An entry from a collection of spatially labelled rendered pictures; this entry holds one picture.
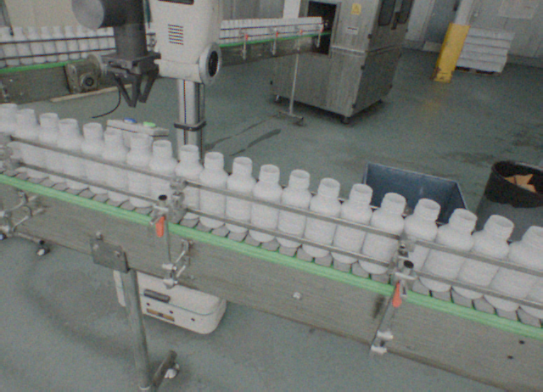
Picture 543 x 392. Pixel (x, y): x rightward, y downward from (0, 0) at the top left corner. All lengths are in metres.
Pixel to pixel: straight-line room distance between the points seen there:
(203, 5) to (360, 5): 3.09
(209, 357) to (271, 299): 0.97
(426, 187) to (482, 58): 8.82
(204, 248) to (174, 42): 0.81
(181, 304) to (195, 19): 1.16
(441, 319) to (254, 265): 0.38
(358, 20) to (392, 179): 3.09
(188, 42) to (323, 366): 1.47
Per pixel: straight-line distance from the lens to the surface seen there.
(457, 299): 0.76
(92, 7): 0.64
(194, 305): 1.62
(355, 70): 4.27
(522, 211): 2.38
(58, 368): 1.85
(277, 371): 1.73
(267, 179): 0.65
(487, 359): 0.85
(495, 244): 0.71
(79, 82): 2.12
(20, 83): 2.13
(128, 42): 0.71
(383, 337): 0.72
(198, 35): 1.30
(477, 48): 9.99
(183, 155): 0.72
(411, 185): 1.32
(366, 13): 4.20
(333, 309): 0.78
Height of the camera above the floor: 1.48
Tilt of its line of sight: 30 degrees down
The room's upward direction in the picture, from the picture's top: 7 degrees clockwise
